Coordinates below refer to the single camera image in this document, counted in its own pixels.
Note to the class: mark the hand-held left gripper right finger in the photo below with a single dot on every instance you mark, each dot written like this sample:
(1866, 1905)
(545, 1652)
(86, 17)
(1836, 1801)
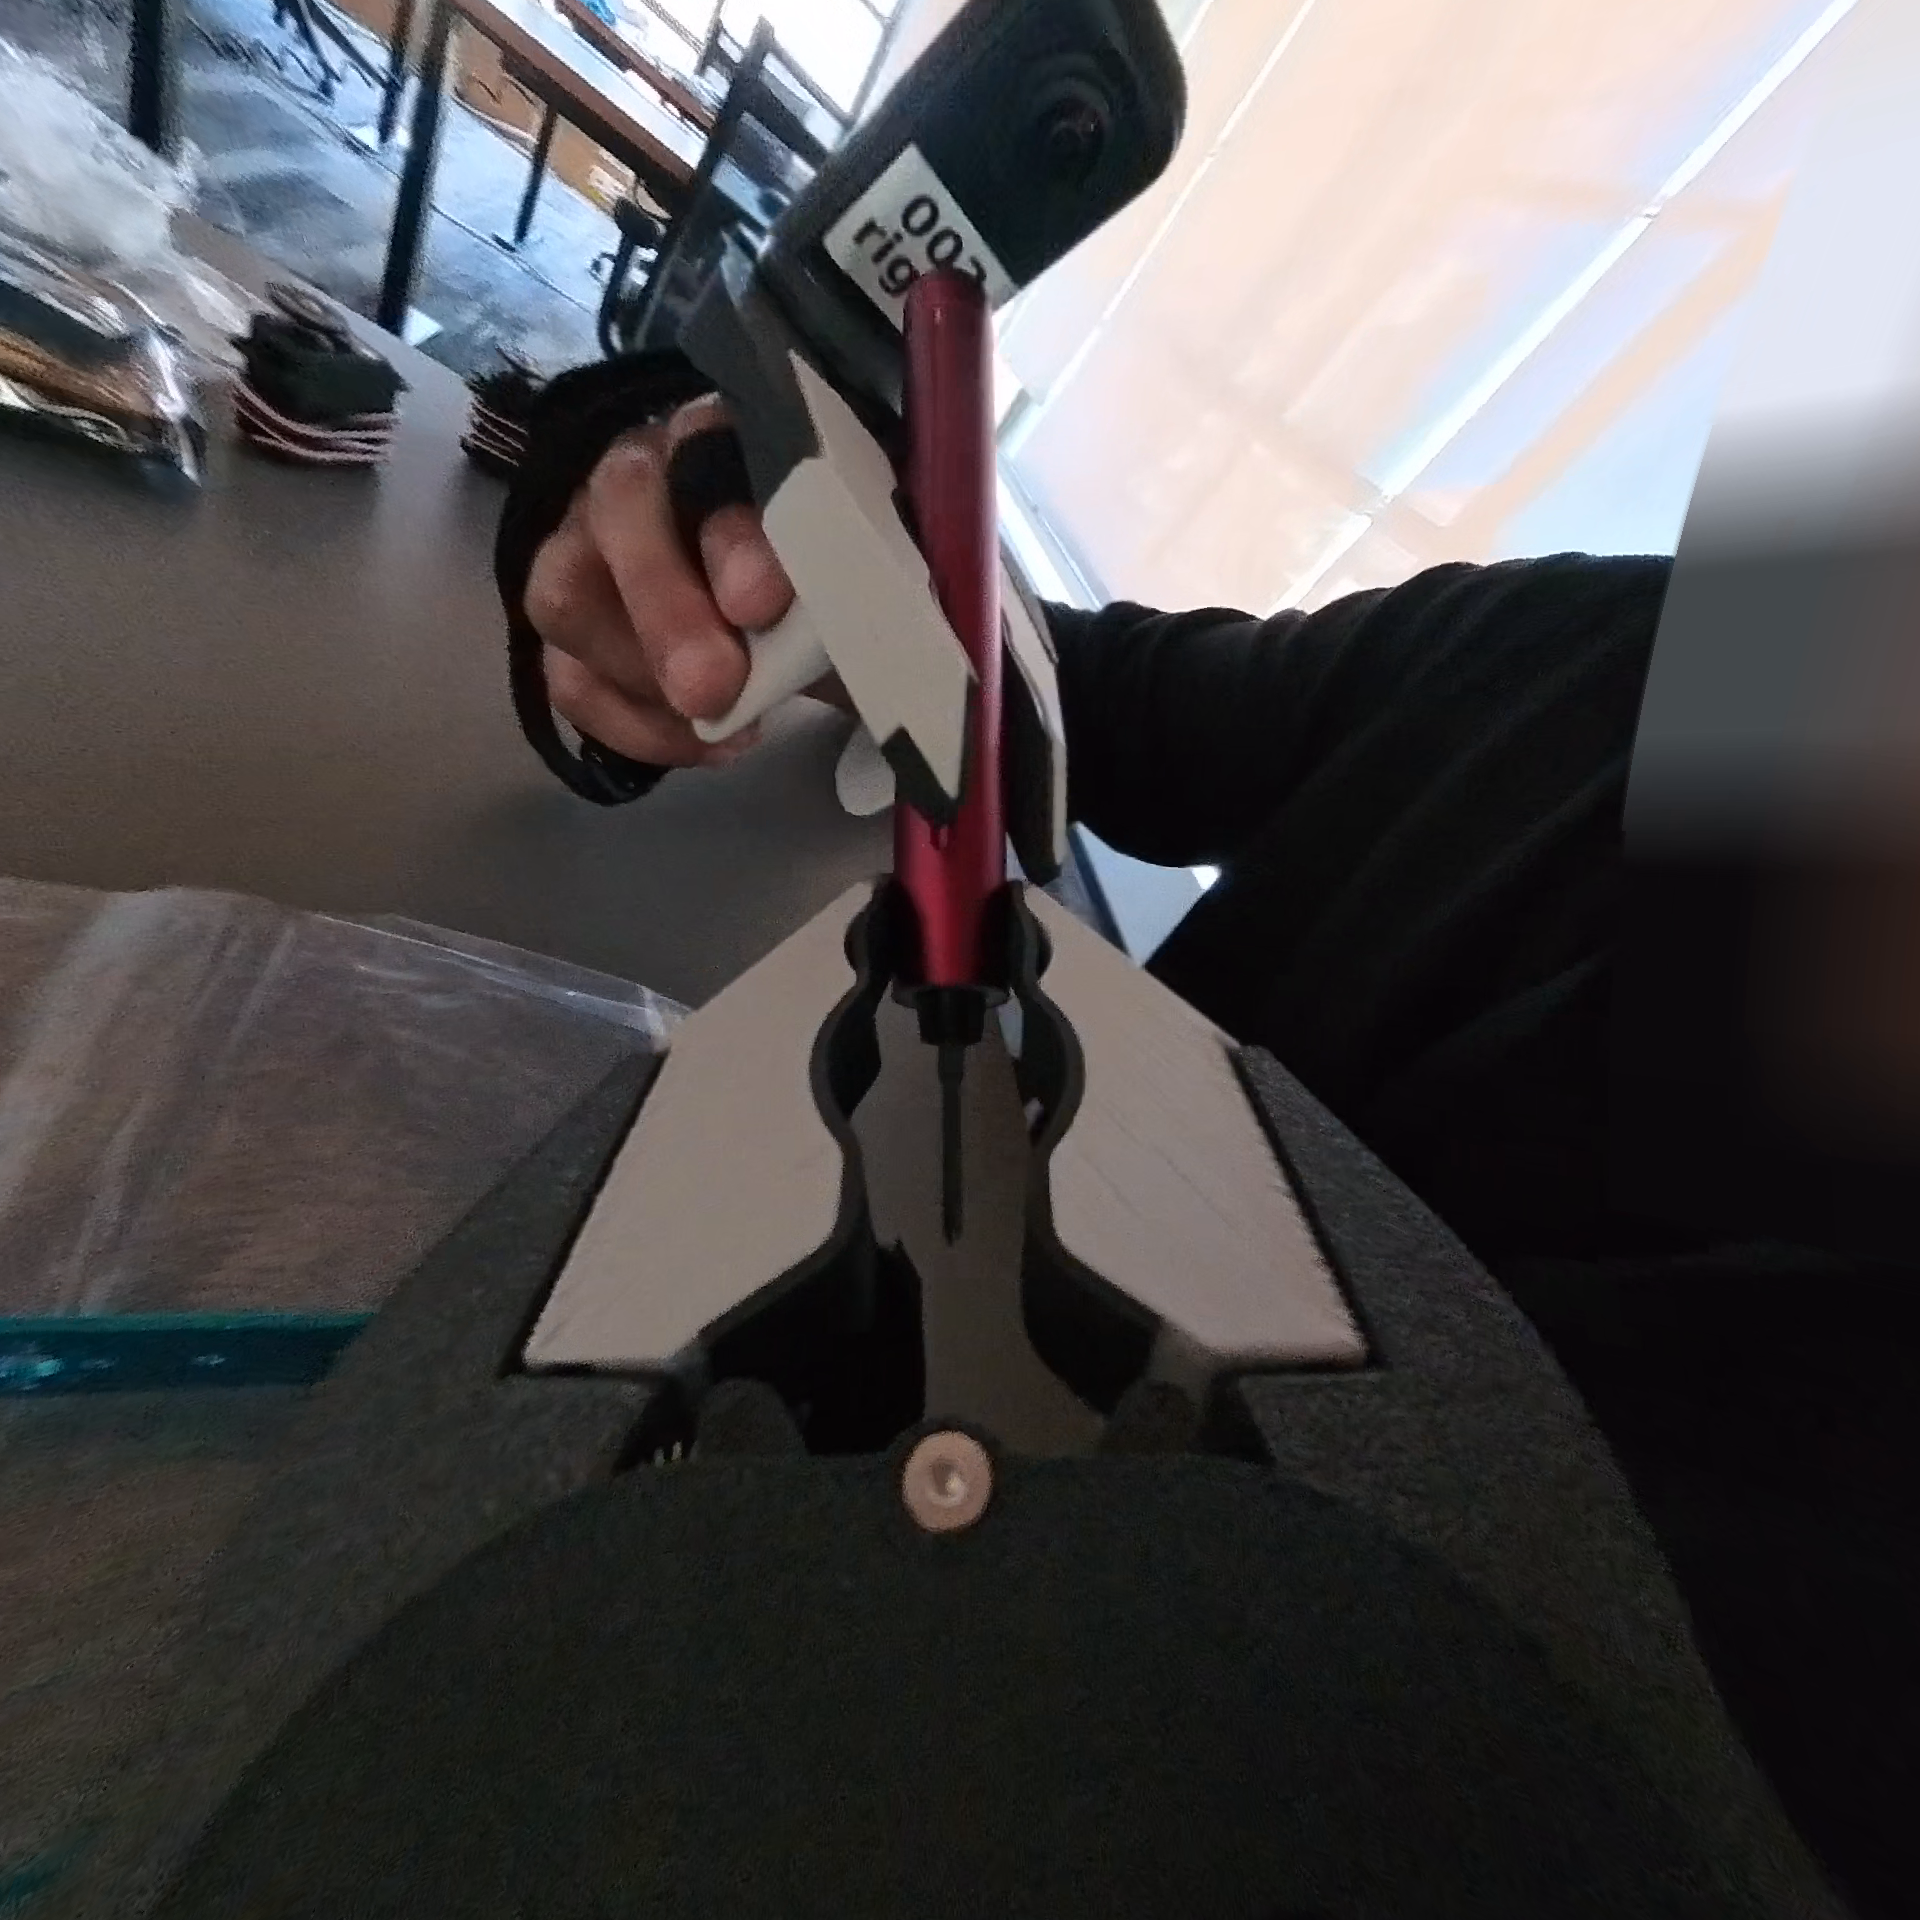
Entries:
(1200, 1201)

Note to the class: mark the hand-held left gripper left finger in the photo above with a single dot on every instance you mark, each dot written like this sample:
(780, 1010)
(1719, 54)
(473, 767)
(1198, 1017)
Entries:
(704, 1201)

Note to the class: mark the person's black top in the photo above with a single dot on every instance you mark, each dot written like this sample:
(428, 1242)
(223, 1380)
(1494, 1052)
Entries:
(1651, 1351)

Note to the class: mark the grey desk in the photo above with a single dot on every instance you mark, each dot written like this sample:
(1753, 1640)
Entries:
(300, 674)

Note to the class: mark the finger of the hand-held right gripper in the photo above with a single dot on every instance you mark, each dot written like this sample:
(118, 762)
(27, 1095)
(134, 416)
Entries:
(1038, 720)
(871, 601)

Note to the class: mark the large clear plastic bag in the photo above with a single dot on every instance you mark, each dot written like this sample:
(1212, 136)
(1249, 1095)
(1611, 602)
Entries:
(225, 1080)

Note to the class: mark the red electric screwdriver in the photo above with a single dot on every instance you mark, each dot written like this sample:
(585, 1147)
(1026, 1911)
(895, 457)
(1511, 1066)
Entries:
(949, 601)

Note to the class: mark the brown striped pad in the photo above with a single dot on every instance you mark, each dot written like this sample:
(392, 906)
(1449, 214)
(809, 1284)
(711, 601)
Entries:
(502, 421)
(314, 390)

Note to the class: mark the beige roller blind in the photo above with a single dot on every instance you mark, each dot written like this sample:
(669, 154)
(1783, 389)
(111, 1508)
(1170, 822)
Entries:
(1500, 224)

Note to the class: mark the bubble wrap sheet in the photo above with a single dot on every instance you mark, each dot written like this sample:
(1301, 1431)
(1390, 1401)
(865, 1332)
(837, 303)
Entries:
(75, 151)

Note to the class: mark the black office chair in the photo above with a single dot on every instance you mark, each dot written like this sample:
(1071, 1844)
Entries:
(661, 285)

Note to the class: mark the blue metal servo bracket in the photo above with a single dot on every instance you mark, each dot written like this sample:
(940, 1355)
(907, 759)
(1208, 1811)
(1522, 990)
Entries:
(151, 1351)

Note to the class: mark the person's right forearm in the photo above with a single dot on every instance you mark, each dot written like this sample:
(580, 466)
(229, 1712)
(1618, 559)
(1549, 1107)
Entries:
(1350, 705)

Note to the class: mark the person's right hand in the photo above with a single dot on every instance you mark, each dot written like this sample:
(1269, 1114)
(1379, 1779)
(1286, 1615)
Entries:
(631, 601)

